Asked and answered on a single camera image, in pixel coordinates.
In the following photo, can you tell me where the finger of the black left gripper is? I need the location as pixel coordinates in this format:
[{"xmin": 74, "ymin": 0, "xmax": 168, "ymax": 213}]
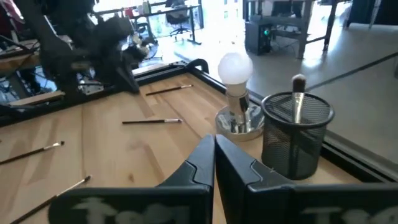
[{"xmin": 115, "ymin": 58, "xmax": 141, "ymax": 94}]

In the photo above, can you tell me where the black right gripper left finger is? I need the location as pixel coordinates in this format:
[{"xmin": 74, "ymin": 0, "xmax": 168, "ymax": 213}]
[{"xmin": 48, "ymin": 134, "xmax": 216, "ymax": 224}]

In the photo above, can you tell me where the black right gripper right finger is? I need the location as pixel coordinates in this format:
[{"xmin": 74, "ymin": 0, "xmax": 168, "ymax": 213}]
[{"xmin": 215, "ymin": 134, "xmax": 398, "ymax": 224}]

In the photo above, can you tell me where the round floor fan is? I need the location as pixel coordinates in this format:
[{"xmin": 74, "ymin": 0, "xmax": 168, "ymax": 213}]
[{"xmin": 123, "ymin": 30, "xmax": 160, "ymax": 62}]

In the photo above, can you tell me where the black mesh pencil cup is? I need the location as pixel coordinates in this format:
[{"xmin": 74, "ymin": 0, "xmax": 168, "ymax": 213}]
[{"xmin": 261, "ymin": 91, "xmax": 336, "ymax": 180}]

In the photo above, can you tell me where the black office chair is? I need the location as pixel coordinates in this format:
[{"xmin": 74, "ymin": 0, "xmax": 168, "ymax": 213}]
[{"xmin": 164, "ymin": 0, "xmax": 192, "ymax": 41}]

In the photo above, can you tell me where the large powder brush silver ferrule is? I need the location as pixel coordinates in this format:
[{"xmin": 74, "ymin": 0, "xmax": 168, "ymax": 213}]
[{"xmin": 291, "ymin": 73, "xmax": 307, "ymax": 124}]

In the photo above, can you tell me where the pen at right edge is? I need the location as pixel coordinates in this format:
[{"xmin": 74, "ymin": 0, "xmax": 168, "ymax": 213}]
[{"xmin": 9, "ymin": 175, "xmax": 92, "ymax": 224}]

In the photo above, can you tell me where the white bulb lamp chrome base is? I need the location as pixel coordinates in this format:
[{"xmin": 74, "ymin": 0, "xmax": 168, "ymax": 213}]
[{"xmin": 215, "ymin": 52, "xmax": 265, "ymax": 142}]

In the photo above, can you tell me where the black computer tower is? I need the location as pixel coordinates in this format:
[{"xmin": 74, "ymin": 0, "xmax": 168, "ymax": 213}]
[{"xmin": 244, "ymin": 21, "xmax": 274, "ymax": 56}]

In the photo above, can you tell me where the grey metal desk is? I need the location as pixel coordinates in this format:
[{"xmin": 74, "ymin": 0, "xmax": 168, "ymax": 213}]
[{"xmin": 242, "ymin": 0, "xmax": 340, "ymax": 60}]

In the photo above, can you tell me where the black table edge rail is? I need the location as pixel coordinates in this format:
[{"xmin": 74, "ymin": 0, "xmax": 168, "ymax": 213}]
[{"xmin": 0, "ymin": 58, "xmax": 398, "ymax": 184}]

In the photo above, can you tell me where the black frame desk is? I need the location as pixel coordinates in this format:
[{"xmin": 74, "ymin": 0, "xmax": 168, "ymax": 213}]
[{"xmin": 93, "ymin": 0, "xmax": 205, "ymax": 46}]

